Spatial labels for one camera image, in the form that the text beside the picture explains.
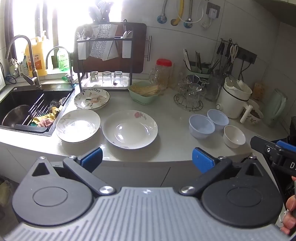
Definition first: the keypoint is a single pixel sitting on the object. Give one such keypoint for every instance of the white spoon bunch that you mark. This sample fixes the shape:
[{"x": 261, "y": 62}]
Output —
[
  {"x": 127, "y": 34},
  {"x": 83, "y": 33}
]

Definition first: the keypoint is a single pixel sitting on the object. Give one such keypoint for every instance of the white utensil cup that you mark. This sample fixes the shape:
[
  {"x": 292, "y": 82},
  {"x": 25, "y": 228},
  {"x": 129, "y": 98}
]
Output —
[
  {"x": 82, "y": 51},
  {"x": 127, "y": 49}
]

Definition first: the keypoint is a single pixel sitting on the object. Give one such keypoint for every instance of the white wall adapter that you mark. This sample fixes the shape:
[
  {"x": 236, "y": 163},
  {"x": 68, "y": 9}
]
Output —
[{"x": 212, "y": 10}]

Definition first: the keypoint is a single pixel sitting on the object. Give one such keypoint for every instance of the small steel faucet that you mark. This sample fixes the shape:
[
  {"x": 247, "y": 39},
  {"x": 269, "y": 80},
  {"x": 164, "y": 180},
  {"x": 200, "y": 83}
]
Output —
[{"x": 71, "y": 74}]

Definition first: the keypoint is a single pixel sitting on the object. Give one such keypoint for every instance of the tall glass pitcher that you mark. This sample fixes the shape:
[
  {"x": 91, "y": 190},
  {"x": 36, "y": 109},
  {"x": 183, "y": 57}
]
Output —
[{"x": 212, "y": 88}]

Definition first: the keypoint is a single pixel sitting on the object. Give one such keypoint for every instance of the clear glass mug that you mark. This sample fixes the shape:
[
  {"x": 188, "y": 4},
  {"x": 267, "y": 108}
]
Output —
[{"x": 155, "y": 76}]

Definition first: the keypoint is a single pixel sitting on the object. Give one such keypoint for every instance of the light blue bowl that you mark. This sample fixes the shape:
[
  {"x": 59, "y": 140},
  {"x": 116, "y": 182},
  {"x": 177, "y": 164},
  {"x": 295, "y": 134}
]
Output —
[
  {"x": 201, "y": 127},
  {"x": 218, "y": 118}
]

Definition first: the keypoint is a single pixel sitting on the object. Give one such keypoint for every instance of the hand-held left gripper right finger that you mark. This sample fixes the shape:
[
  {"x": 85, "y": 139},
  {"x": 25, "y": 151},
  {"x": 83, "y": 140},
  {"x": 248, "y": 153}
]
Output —
[{"x": 202, "y": 160}]

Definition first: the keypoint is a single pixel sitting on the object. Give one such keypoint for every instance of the white bowl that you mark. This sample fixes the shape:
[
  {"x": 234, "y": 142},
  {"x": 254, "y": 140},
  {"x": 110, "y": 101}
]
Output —
[{"x": 234, "y": 136}]

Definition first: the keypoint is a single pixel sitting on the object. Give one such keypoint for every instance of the dark wooden cutting board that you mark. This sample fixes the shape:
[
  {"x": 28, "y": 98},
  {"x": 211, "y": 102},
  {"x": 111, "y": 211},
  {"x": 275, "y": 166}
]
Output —
[{"x": 136, "y": 58}]

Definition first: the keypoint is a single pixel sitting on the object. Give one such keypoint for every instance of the bright window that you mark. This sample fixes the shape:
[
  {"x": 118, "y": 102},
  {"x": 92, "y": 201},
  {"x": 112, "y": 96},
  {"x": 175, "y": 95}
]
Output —
[{"x": 69, "y": 23}]

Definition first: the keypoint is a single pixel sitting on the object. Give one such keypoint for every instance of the steel pot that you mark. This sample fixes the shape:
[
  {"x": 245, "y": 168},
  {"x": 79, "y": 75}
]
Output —
[{"x": 13, "y": 117}]

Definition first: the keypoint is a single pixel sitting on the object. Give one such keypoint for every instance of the steel wool scrubber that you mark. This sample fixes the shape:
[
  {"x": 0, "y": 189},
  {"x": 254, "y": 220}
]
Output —
[{"x": 54, "y": 104}]

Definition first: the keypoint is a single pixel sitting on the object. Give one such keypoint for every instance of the bundle of bamboo sticks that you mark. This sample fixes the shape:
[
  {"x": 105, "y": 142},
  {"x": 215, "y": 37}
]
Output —
[{"x": 146, "y": 90}]

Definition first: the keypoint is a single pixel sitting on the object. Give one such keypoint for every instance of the green white chopstick holder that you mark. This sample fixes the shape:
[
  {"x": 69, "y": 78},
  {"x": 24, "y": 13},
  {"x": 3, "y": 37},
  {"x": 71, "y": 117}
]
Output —
[{"x": 198, "y": 75}]

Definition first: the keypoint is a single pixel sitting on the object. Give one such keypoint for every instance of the clear drinking glass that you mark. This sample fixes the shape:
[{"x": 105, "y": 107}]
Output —
[
  {"x": 94, "y": 77},
  {"x": 117, "y": 78},
  {"x": 106, "y": 78}
]

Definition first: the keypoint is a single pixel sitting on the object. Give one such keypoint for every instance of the green scrubber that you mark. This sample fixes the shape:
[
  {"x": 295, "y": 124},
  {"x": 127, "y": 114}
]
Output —
[{"x": 68, "y": 78}]

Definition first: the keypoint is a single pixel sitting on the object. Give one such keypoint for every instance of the black metal dish rack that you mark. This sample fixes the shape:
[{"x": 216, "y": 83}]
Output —
[{"x": 104, "y": 39}]

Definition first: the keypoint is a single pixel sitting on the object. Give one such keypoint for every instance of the green bottle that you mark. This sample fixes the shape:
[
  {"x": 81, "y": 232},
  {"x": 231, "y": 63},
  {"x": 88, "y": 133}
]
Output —
[{"x": 63, "y": 61}]

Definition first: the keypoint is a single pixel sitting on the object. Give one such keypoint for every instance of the pale green electric kettle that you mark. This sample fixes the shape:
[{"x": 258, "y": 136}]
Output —
[{"x": 275, "y": 109}]

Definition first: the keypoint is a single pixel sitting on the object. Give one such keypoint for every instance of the pink dish cloth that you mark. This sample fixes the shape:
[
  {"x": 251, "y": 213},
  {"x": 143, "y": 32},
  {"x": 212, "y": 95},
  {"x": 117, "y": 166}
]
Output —
[{"x": 46, "y": 122}]

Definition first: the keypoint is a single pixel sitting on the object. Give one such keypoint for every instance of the clear dotted plastic bag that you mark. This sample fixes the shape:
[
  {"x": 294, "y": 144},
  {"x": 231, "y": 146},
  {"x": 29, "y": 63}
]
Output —
[{"x": 101, "y": 46}]

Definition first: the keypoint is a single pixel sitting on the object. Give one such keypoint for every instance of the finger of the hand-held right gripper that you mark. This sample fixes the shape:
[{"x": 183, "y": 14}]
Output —
[
  {"x": 260, "y": 142},
  {"x": 286, "y": 145}
]

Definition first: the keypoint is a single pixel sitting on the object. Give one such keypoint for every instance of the black sink drain rack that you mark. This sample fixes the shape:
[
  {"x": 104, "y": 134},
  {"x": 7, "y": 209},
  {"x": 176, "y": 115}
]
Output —
[{"x": 34, "y": 109}]

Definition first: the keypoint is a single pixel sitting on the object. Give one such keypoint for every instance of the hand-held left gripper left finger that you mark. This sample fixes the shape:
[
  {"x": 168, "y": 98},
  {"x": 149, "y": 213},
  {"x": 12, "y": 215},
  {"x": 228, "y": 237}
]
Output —
[{"x": 93, "y": 158}]

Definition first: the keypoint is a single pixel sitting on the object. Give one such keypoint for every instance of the yellow detergent jug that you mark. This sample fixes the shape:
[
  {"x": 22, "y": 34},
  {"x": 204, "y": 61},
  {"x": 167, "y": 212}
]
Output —
[{"x": 38, "y": 62}]

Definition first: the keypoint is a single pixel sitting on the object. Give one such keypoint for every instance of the white electric cooking pot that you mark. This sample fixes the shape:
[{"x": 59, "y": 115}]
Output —
[{"x": 231, "y": 104}]

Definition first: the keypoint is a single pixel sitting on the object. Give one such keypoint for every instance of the black wall power strip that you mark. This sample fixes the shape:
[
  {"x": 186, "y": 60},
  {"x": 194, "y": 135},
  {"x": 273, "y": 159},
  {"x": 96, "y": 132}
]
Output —
[{"x": 248, "y": 55}]

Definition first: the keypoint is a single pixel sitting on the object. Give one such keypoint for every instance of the green plastic basket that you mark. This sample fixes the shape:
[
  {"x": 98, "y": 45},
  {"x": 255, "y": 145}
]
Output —
[{"x": 144, "y": 99}]

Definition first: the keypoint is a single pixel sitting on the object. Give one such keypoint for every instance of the black kitchen sink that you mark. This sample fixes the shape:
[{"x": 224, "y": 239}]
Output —
[{"x": 20, "y": 97}]

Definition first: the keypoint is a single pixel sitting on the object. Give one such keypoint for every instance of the white plate with leaf print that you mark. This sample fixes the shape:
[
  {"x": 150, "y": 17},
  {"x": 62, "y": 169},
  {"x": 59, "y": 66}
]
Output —
[{"x": 77, "y": 126}]

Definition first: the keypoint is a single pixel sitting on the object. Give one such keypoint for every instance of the white deep plate pink flower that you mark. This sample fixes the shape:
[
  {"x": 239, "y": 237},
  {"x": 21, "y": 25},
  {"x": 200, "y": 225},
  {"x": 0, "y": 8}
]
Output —
[{"x": 129, "y": 129}]

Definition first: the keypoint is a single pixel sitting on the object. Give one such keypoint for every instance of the white plastic board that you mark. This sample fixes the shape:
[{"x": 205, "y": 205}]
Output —
[{"x": 1, "y": 78}]

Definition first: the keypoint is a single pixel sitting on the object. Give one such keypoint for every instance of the white drip tray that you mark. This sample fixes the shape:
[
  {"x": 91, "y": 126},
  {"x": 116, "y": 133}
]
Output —
[{"x": 124, "y": 83}]

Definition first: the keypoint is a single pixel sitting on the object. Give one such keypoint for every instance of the black stove top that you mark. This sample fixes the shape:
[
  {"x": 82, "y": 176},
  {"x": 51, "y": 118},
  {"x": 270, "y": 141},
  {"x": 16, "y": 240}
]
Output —
[{"x": 293, "y": 127}]

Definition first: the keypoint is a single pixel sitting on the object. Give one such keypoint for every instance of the printed bowl with brown food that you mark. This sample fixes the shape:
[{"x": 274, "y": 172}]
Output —
[{"x": 255, "y": 115}]

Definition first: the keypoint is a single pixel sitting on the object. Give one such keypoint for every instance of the bundle of chopsticks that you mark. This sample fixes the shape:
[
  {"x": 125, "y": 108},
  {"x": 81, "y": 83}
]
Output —
[{"x": 192, "y": 60}]

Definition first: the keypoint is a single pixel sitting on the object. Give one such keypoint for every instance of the row of hanging kitchen utensils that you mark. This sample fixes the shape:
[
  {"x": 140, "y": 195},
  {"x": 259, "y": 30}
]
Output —
[{"x": 222, "y": 53}]

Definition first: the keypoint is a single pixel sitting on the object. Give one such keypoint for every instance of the kitchen knives in holder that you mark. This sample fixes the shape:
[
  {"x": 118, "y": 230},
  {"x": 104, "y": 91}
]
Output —
[{"x": 99, "y": 11}]

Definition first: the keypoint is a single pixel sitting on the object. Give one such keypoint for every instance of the cluster of clear glass cups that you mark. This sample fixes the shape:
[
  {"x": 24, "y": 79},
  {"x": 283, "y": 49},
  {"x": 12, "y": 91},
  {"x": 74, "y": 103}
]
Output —
[{"x": 193, "y": 92}]

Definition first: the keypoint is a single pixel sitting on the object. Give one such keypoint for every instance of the floral plate with dark rim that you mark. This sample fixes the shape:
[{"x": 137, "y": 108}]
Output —
[{"x": 91, "y": 99}]

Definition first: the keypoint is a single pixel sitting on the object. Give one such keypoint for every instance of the tall steel faucet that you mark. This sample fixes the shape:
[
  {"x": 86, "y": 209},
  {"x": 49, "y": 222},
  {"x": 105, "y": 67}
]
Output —
[{"x": 34, "y": 71}]

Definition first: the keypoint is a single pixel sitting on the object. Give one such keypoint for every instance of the yellow dish cloth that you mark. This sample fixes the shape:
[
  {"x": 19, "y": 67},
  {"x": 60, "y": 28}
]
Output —
[{"x": 55, "y": 112}]

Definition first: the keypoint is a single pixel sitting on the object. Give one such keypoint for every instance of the yellow food packet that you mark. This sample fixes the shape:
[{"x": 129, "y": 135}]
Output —
[{"x": 259, "y": 90}]

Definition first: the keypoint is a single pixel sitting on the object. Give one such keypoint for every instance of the person's right hand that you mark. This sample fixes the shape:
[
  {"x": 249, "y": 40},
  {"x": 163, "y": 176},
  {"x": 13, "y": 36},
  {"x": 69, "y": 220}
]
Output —
[{"x": 291, "y": 215}]

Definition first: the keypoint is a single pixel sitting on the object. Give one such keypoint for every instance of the clear jar with red lid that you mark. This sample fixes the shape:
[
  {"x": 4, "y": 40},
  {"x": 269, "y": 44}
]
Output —
[{"x": 164, "y": 74}]

